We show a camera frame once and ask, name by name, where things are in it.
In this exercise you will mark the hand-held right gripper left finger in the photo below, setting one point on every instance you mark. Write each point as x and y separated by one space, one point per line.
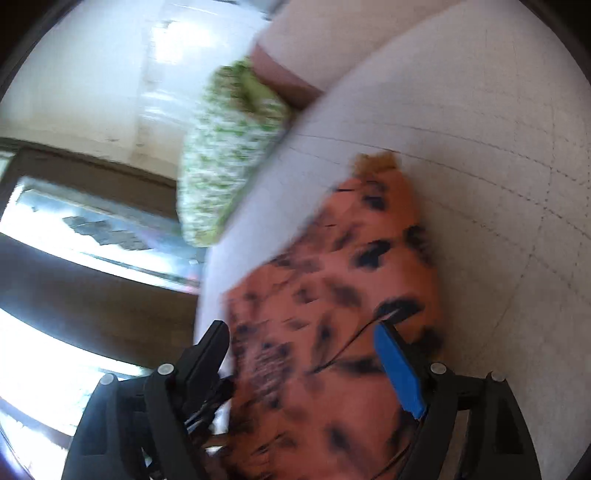
210 346

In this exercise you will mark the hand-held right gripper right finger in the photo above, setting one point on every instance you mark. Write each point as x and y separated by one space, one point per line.
399 369

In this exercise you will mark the orange leopard print garment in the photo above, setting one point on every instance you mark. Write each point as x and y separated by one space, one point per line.
323 286

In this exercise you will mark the dark framed window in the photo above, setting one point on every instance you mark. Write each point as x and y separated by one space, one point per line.
83 277

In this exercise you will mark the green and white patterned pillow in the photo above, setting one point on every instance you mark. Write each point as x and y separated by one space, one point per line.
221 166

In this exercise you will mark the white quilted bed sheet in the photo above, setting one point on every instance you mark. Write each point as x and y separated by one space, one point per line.
485 161

